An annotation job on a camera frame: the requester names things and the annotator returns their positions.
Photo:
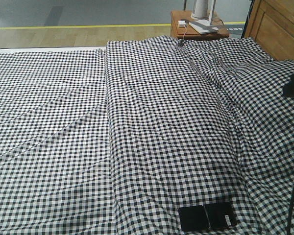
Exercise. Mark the black smartphone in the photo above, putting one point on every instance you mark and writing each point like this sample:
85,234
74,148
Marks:
207,217

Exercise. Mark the checkered bed sheet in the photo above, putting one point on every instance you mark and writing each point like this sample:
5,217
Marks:
54,144

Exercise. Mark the white desk lamp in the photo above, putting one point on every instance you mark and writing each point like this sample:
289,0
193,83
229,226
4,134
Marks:
202,17

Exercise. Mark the checkered duvet cover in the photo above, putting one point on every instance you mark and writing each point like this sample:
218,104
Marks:
198,123

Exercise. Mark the white charger adapter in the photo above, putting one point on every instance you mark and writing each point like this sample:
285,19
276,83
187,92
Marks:
181,24

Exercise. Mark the wooden headboard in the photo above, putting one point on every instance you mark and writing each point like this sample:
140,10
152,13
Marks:
271,25

